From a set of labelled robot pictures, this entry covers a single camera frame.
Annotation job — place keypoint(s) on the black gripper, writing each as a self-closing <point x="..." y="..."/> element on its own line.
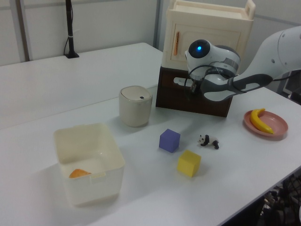
<point x="194" y="87"/>

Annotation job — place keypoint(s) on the dark wood drawer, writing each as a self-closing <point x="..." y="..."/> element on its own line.
<point x="167" y="80"/>

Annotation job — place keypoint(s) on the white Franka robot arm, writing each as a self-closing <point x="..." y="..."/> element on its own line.
<point x="287" y="51"/>

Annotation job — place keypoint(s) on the dark wood drawer cabinet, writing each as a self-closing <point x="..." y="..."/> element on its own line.
<point x="174" y="101"/>

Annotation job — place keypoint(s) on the cream open plastic bin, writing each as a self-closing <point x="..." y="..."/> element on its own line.
<point x="77" y="141"/>

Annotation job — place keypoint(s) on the panda figurine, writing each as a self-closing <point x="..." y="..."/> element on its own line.
<point x="209" y="141"/>

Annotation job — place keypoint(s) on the purple cube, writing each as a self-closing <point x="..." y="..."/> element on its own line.
<point x="169" y="141"/>

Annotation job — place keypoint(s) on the cream plastic storage cabinet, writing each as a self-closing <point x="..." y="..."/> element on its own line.
<point x="211" y="30"/>

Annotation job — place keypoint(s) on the yellow toy banana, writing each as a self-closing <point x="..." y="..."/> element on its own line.
<point x="257" y="122"/>

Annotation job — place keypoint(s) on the yellow cube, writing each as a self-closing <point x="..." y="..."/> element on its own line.
<point x="188" y="164"/>

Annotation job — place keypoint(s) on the pink plate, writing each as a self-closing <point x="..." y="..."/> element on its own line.
<point x="277" y="124"/>

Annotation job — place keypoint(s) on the orange toy bread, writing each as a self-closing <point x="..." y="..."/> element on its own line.
<point x="78" y="173"/>

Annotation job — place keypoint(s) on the black camera stand pole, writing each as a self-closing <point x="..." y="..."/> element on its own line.
<point x="69" y="28"/>

